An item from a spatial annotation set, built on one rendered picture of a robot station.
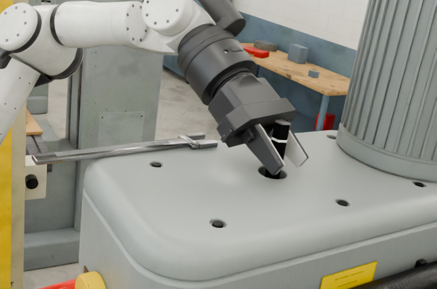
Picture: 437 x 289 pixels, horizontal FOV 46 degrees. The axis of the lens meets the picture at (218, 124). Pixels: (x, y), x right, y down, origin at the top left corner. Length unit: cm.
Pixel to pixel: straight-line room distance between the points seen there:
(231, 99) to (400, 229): 26
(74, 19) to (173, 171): 31
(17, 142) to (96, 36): 164
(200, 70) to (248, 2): 728
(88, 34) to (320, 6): 602
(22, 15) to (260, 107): 40
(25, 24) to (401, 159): 57
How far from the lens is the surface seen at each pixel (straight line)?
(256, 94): 67
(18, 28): 84
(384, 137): 74
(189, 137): 73
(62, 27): 84
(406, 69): 72
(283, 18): 727
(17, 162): 246
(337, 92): 551
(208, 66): 67
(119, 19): 78
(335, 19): 655
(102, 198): 59
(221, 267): 51
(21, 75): 88
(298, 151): 66
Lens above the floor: 216
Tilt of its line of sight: 19 degrees down
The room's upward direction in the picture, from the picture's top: 8 degrees clockwise
